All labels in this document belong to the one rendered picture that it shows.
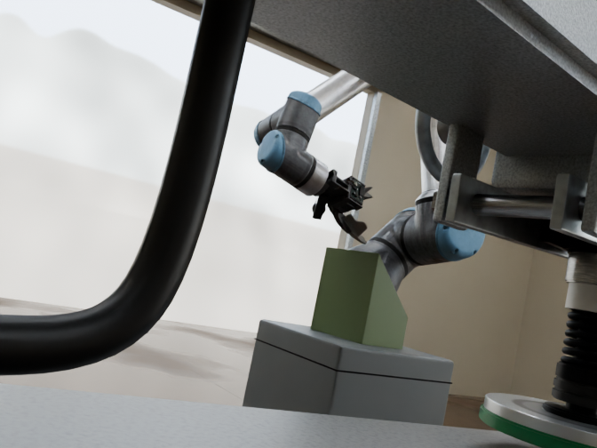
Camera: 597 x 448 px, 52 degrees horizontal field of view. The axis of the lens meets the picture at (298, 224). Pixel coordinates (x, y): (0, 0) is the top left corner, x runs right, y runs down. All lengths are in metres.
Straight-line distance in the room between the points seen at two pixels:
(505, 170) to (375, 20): 0.36
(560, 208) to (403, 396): 1.14
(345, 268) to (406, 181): 5.35
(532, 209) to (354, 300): 1.11
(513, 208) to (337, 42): 0.24
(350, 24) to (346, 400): 1.17
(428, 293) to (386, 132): 1.93
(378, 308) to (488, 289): 6.49
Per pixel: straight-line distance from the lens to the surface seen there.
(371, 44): 0.51
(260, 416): 0.68
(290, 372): 1.66
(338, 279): 1.75
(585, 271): 0.77
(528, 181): 0.76
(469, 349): 8.02
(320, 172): 1.50
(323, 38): 0.52
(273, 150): 1.44
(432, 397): 1.74
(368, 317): 1.65
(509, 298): 8.47
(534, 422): 0.72
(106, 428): 0.55
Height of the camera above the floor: 0.98
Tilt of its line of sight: 5 degrees up
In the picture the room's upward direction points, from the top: 11 degrees clockwise
